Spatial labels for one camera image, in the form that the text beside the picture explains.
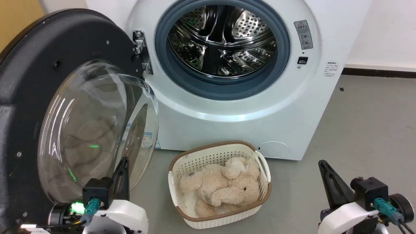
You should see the black round glass washer door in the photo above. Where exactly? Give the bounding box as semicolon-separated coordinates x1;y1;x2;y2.
0;8;160;234

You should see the teal-plug left gripper cable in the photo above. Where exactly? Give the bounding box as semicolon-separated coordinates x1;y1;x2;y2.
36;198;100;228

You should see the yellow wooden panel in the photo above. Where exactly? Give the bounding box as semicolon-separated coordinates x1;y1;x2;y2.
0;0;45;52

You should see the white brown-rimmed laundry basket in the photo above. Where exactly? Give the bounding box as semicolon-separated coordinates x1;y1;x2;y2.
168;140;272;229

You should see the round white filter cover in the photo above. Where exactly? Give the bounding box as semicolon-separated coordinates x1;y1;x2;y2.
257;141;290;159

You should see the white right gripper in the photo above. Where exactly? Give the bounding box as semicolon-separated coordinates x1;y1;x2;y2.
318;160;379;234

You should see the white front-load washing machine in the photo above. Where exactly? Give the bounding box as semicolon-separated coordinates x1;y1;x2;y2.
85;0;372;161

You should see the grey warning sticker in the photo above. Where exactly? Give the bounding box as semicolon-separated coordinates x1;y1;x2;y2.
294;20;314;50

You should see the dark wall baseboard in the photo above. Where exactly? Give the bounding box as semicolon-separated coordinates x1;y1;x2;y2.
341;68;416;79

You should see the small printed text label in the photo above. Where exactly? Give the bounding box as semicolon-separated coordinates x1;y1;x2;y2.
323;61;340;78

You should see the beige plush toy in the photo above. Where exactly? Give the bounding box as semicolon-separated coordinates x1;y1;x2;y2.
179;157;261;217

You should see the teal-plug right gripper cable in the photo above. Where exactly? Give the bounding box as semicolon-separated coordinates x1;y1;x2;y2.
374;198;416;234

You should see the metal door hinge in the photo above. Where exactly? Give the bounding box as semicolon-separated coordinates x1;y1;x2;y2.
132;30;154;76

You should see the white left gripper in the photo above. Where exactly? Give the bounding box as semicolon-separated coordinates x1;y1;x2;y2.
83;157;149;234

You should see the teal-plug gripper cable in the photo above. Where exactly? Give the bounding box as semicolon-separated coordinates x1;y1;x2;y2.
36;198;100;228
374;198;416;234

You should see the perforated steel washer drum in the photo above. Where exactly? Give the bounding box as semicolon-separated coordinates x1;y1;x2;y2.
167;4;278;78

